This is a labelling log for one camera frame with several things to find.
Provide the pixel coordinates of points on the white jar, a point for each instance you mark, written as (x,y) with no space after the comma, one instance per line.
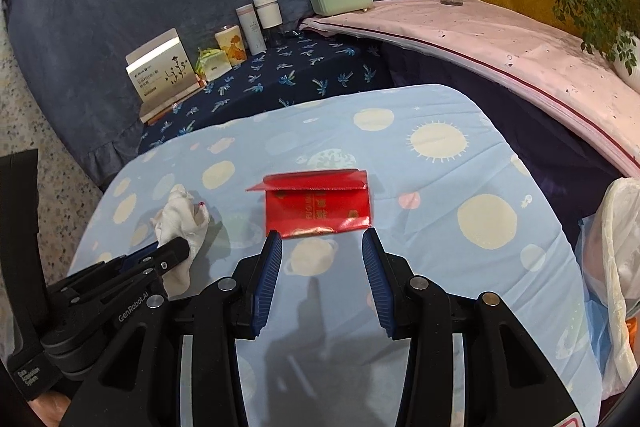
(266,12)

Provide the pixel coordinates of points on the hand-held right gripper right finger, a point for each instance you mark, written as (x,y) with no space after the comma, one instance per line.
(377,282)

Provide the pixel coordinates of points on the orange plastic bag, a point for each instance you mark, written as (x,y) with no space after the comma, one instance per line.
(634,337)

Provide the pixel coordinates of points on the dark navy cloth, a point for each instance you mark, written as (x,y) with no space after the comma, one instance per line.
(500,132)

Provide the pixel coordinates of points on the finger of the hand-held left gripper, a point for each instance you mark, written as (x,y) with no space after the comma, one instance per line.
(137,255)
(170,254)

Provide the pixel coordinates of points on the white tissue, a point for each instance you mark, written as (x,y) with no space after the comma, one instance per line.
(187,217)

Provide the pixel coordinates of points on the red envelope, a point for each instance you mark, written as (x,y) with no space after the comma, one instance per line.
(310,207)

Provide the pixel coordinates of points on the green packet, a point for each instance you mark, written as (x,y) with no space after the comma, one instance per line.
(212,66)

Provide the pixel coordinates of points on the white slim bottle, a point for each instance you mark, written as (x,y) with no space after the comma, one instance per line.
(251,32)

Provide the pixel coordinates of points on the dark blue printed cloth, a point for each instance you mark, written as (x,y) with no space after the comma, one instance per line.
(300,72)

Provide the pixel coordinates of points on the white plastic bag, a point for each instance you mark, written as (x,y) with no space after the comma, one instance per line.
(617,227)

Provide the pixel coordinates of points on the white card box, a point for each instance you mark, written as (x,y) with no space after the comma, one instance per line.
(160,77)

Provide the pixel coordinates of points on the light blue printed tablecloth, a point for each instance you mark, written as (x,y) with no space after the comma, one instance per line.
(450,267)

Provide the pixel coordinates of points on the pink padded mat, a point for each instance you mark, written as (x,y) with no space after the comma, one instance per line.
(500,42)

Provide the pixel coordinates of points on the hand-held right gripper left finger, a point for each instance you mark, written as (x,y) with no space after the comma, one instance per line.
(267,277)

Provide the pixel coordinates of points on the yellow flower-print box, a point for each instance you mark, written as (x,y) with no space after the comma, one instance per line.
(231,47)

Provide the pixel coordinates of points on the white plant pot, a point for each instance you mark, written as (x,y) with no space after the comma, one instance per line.
(631,62)

